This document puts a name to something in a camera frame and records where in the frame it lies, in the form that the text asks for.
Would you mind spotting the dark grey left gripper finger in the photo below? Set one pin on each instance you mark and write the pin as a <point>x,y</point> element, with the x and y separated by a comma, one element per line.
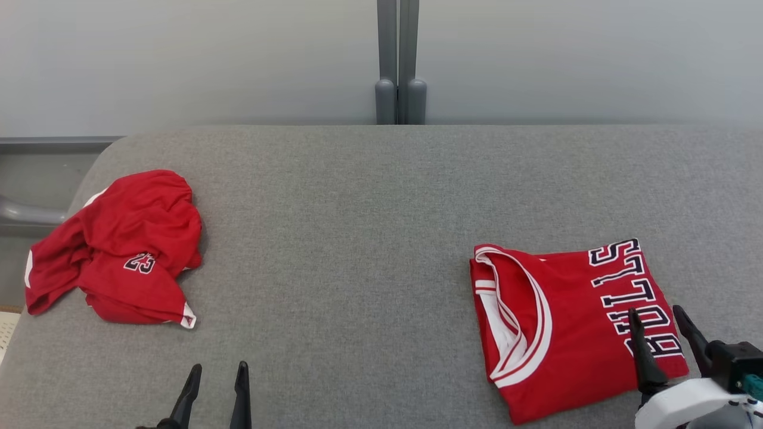
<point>186,399</point>
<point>241,399</point>

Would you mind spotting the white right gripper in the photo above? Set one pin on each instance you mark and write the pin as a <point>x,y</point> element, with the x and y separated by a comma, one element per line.
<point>685,402</point>

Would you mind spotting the red Bulls basketball jersey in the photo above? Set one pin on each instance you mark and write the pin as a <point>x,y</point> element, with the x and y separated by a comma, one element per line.
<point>572,333</point>

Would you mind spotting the white perforated laundry basket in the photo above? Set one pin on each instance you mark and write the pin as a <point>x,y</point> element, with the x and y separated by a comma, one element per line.
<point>9,336</point>

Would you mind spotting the grey rounded support leg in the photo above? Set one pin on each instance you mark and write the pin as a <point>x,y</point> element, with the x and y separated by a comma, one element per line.
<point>30,211</point>

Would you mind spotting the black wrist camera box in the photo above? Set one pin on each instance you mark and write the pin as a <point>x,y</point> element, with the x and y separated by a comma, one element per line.
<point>736,360</point>

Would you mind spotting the grey partition base rail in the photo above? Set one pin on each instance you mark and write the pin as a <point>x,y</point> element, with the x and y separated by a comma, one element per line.
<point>53,143</point>

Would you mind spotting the grey partition post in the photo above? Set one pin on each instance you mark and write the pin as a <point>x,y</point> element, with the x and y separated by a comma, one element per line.
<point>410,59</point>
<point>386,59</point>

